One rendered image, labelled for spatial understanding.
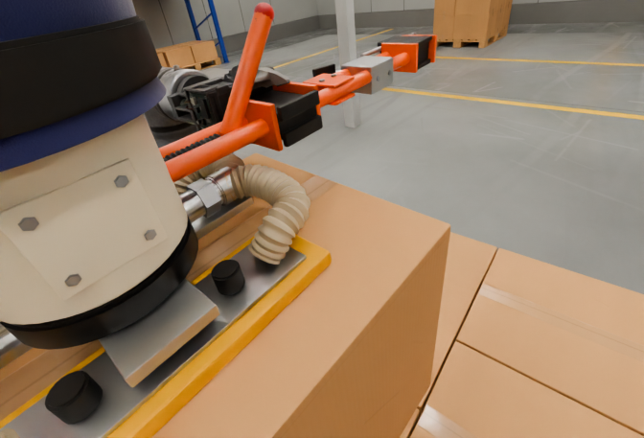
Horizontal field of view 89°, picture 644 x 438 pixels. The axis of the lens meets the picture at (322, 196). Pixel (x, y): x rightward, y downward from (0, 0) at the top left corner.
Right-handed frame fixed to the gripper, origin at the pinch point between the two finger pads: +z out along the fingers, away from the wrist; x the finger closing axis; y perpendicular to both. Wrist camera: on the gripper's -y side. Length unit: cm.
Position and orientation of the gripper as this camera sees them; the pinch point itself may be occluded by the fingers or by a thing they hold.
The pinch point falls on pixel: (290, 106)
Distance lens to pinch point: 46.9
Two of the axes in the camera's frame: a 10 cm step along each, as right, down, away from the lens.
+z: 7.8, 2.7, -5.7
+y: -6.2, 4.9, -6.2
